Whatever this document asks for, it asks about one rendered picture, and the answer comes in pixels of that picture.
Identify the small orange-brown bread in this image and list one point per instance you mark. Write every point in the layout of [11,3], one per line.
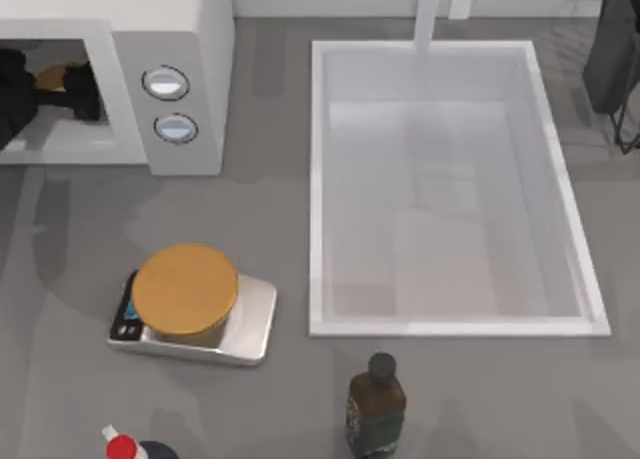
[50,77]

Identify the round grey microwave knob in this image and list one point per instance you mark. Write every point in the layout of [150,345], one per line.
[175,128]
[165,83]

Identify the pale microwave oven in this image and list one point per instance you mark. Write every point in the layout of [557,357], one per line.
[200,104]

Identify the silver kitchen scale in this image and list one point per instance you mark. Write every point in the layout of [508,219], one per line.
[250,324]

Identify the tall white tap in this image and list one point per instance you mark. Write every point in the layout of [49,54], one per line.
[428,14]

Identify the white sink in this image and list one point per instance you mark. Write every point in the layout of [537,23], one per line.
[450,204]

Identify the brown bottle with black cap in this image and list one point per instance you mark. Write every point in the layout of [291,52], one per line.
[375,414]

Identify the black stand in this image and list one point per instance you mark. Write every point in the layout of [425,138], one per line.
[612,54]

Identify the white wall socket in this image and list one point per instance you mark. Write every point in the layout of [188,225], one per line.
[460,6]

